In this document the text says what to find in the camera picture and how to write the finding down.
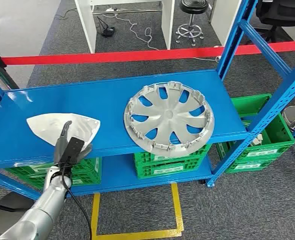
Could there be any black round stool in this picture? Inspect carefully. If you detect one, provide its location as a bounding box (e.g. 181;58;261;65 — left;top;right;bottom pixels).
175;0;210;47

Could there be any black office chair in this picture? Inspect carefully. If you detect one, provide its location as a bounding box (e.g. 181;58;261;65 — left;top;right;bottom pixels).
247;0;295;46

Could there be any red barrier belt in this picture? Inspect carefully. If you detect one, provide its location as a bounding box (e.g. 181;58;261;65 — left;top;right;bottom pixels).
1;39;295;66

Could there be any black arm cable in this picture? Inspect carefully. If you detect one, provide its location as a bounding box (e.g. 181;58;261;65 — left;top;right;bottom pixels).
60;162;93;240

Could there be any grey plastic wheel hubcap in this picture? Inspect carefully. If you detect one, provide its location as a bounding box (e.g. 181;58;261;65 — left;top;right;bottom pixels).
123;81;216;158

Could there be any chrome barrier stanchion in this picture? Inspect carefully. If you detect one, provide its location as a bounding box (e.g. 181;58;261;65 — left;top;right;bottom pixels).
282;105;295;137
0;53;20;90

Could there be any white triangular plastic part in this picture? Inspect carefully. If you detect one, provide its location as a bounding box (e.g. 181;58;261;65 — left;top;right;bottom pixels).
26;112;101;152

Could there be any white floor cable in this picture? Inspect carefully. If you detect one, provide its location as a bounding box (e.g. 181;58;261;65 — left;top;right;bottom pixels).
102;13;220;64

